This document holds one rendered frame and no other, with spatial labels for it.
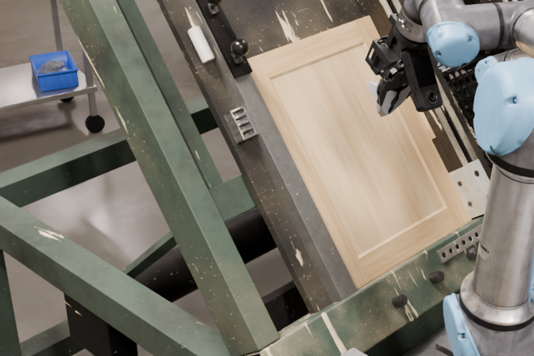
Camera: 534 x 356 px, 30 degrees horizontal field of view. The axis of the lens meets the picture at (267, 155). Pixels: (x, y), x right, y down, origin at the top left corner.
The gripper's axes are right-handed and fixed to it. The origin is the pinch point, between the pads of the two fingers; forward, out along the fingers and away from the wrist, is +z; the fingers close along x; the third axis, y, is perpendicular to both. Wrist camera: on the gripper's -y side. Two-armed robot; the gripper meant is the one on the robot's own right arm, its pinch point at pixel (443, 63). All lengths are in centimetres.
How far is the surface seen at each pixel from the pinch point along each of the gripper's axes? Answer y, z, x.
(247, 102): 64, -2, -9
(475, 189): 15.7, -5.0, 31.3
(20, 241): 89, 81, -8
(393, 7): 12.0, -4.4, -17.4
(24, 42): -110, 412, -156
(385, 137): 29.4, 0.6, 10.7
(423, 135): 17.7, 0.3, 14.2
